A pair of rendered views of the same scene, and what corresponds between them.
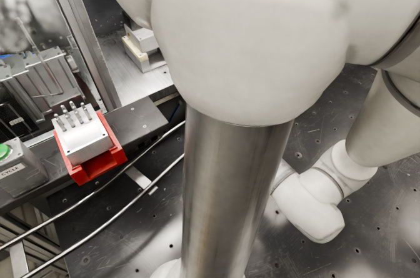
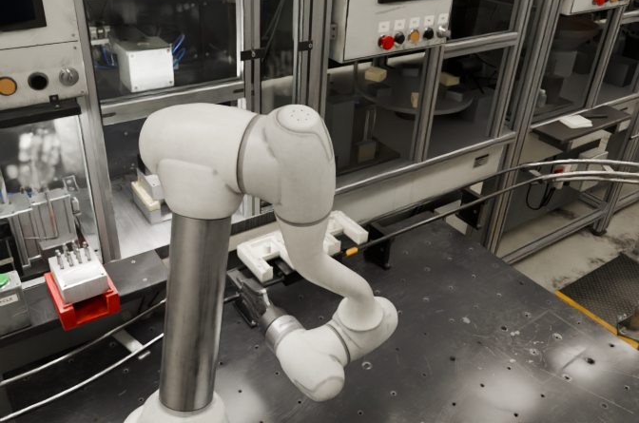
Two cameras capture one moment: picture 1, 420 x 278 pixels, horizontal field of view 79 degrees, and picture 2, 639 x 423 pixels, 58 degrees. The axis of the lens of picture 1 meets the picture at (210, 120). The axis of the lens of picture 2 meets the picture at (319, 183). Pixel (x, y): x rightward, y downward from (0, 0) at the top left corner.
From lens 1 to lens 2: 78 cm
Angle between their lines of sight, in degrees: 20
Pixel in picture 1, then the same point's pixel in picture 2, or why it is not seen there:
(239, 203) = (196, 271)
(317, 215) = (312, 363)
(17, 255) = not seen: outside the picture
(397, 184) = (462, 378)
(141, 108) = (144, 261)
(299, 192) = (300, 343)
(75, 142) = (72, 278)
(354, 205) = (399, 398)
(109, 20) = (117, 163)
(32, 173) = (20, 310)
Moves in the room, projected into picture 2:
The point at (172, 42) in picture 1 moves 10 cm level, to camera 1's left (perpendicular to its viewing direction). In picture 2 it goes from (164, 180) to (101, 177)
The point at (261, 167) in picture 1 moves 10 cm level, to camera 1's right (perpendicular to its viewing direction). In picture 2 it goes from (206, 245) to (267, 248)
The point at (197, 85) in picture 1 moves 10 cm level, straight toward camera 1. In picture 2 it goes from (172, 198) to (162, 234)
